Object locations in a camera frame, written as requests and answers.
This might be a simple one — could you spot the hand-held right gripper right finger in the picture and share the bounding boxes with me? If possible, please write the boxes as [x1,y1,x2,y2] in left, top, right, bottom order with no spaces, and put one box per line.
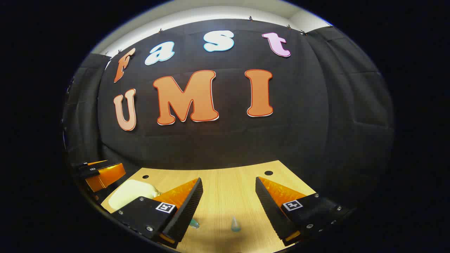
[256,177,356,246]

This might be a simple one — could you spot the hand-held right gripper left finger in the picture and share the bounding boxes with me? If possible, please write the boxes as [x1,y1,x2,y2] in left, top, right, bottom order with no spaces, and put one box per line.
[112,177,204,249]

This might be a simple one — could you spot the pale yellow suitcase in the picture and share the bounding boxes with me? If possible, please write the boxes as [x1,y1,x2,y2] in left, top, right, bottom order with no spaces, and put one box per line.
[108,179,161,213]

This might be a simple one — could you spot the black backdrop cloth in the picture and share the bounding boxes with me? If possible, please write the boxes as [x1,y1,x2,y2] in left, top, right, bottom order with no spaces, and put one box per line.
[63,18,394,211]

